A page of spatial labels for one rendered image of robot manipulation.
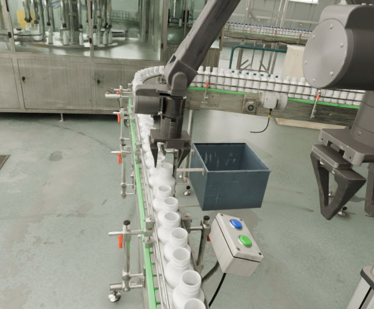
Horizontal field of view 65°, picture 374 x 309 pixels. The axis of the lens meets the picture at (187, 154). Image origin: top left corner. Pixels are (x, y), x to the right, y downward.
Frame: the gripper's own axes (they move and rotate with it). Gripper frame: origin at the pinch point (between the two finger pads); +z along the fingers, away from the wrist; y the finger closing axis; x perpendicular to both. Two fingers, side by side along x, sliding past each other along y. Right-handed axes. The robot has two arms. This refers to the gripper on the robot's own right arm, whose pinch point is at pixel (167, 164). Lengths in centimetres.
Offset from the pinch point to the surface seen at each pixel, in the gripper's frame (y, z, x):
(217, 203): -35, 42, -38
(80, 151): 52, 124, -248
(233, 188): -41, 33, -38
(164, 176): 0.8, 2.6, 2.0
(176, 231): 0.5, 4.5, 22.0
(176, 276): 1.9, 7.5, 31.5
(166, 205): 1.6, 4.1, 13.2
